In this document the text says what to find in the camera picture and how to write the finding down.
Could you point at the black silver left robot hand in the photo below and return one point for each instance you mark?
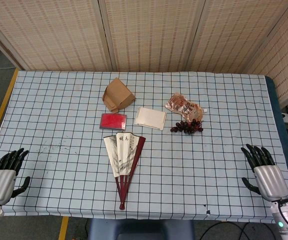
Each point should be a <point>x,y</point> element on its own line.
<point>0,183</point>

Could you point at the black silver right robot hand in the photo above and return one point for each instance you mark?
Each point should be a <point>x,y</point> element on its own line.
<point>271,182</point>

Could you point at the folding paper fan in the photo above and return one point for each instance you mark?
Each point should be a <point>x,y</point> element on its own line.
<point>123,155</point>

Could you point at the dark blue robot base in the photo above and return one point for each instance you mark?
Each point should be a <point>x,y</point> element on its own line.
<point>138,230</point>

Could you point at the blue checked tablecloth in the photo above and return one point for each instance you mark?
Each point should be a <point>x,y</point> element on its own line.
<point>59,105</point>

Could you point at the dark red grape bunch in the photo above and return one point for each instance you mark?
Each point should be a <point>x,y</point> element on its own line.
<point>187,127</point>

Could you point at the orange snack packet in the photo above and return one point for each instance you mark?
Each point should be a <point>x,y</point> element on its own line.
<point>185,107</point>

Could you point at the woven folding screen panel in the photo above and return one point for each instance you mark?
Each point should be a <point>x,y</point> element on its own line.
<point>287,60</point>
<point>233,35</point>
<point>51,32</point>
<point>151,32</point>

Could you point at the cream paper stack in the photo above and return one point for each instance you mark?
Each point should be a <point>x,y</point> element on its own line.
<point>150,118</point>

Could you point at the brown cardboard box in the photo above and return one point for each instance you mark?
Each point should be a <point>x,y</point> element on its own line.
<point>118,96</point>

